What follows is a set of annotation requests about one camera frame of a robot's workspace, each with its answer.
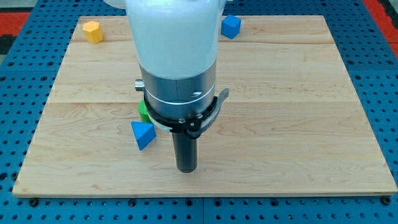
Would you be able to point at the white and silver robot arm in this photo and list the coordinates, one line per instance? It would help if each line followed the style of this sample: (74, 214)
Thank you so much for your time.
(176, 43)

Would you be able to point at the blue cube block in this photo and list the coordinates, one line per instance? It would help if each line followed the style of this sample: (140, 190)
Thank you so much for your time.
(230, 26)

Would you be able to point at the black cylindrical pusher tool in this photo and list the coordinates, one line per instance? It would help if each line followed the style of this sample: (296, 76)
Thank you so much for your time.
(185, 152)

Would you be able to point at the green block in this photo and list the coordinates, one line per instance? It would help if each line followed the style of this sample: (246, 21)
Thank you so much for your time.
(143, 113)

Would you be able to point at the wooden board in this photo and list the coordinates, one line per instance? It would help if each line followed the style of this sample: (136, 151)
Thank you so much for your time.
(292, 126)

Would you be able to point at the blue triangle block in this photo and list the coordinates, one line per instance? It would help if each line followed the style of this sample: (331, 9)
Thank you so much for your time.
(144, 133)

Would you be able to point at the yellow hexagon block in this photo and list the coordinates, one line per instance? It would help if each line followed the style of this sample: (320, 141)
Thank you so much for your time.
(93, 32)

